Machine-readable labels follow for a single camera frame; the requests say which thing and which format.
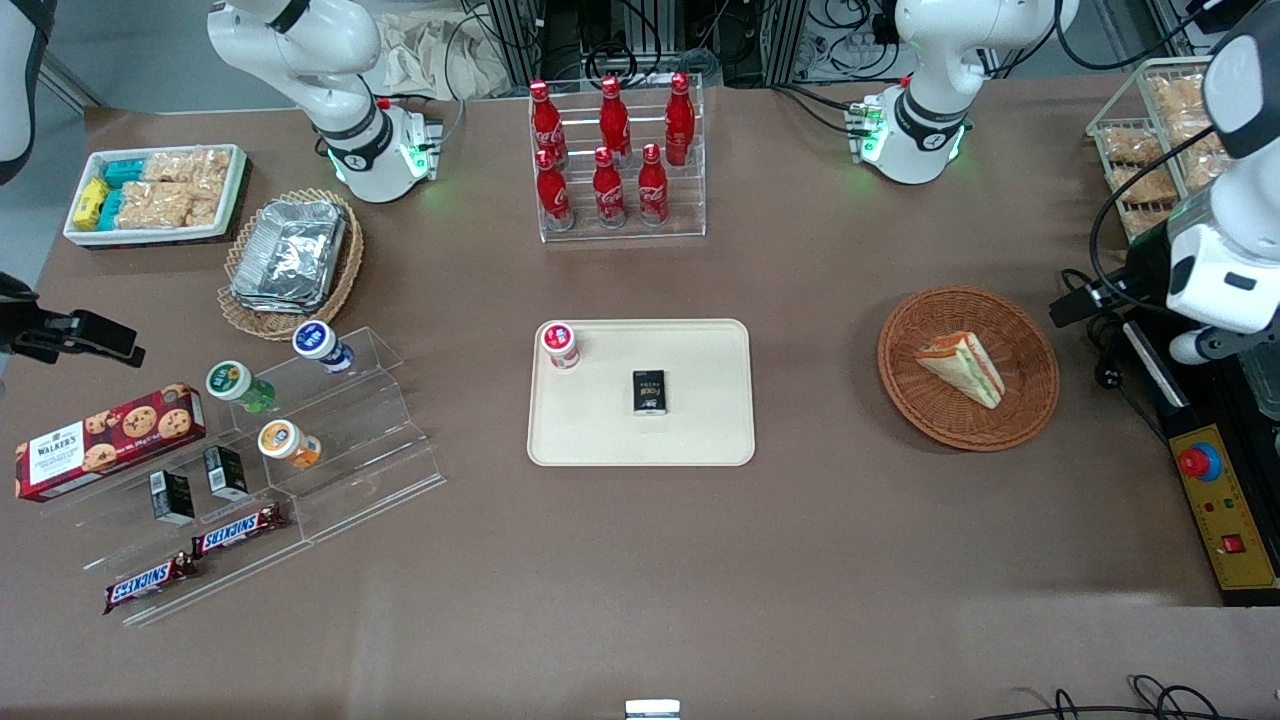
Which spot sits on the orange lid yogurt bottle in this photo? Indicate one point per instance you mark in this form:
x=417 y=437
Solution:
x=283 y=441

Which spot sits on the black countertop appliance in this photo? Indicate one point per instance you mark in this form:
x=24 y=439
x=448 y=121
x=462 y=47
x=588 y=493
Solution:
x=1210 y=395

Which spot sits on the small black box gold print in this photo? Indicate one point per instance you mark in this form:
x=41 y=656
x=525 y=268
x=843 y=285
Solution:
x=650 y=393

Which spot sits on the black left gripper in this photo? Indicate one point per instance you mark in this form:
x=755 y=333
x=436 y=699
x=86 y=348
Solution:
x=1141 y=263

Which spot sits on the teal snack pack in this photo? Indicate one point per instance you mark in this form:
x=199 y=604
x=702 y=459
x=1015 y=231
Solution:
x=124 y=172
x=111 y=208

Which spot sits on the triangular sandwich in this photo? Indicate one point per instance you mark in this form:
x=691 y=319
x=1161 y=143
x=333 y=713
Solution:
x=965 y=368

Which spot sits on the yellow snack pack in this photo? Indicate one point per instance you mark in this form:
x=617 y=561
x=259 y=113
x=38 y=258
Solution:
x=90 y=203

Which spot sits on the stack of foil trays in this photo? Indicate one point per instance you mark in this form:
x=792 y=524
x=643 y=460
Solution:
x=290 y=255

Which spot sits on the red Walkers cookie box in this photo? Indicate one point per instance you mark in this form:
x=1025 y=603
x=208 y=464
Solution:
x=110 y=445

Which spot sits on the green lid yogurt bottle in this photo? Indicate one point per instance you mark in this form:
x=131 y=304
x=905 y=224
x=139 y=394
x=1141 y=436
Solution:
x=232 y=382

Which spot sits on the clear plastic container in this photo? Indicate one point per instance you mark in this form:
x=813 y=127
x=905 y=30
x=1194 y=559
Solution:
x=1262 y=390

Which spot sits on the Snickers chocolate bar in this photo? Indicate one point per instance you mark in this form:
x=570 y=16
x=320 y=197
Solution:
x=150 y=582
x=238 y=530

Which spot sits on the light oval wicker basket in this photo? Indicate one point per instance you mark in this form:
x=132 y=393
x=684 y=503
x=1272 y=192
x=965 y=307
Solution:
x=345 y=275

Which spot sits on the white rectangular snack bin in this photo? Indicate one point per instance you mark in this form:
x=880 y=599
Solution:
x=235 y=190

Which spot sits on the clear acrylic step stand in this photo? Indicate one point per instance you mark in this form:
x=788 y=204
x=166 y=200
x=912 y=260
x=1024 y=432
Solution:
x=370 y=450

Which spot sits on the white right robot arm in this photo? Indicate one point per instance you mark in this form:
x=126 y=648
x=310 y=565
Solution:
x=330 y=60

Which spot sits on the red lid yogurt bottle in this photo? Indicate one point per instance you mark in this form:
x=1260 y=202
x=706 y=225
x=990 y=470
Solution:
x=560 y=344

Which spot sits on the brown round wicker basket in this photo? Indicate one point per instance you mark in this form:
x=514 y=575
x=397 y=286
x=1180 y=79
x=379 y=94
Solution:
x=960 y=425

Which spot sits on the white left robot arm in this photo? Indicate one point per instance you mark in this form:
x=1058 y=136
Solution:
x=930 y=60

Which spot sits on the blue lid yogurt bottle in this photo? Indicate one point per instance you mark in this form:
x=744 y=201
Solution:
x=318 y=343

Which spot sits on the clear acrylic bottle rack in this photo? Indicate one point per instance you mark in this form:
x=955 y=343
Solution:
x=690 y=200

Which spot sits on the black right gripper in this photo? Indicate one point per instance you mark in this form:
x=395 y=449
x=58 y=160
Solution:
x=14 y=326

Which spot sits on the yellow emergency stop control box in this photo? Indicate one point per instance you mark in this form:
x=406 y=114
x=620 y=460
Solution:
x=1225 y=510

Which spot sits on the small black box white label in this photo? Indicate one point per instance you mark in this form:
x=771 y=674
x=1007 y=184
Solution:
x=226 y=473
x=173 y=498

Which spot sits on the red cola bottle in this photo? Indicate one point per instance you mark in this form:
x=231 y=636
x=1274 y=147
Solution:
x=680 y=125
x=608 y=195
x=652 y=190
x=546 y=125
x=614 y=120
x=553 y=195

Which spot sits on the beige plastic serving tray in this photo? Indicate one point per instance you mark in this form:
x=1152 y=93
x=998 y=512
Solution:
x=700 y=430

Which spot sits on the crumpled beige cloth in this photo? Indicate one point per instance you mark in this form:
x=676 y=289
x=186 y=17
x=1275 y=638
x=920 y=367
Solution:
x=430 y=55

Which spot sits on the clear rice cracker pack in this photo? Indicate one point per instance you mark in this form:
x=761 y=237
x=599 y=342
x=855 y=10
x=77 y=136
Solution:
x=155 y=205
x=185 y=165
x=205 y=203

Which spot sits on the grey metal bar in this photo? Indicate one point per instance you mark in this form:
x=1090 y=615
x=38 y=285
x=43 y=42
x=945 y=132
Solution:
x=70 y=80

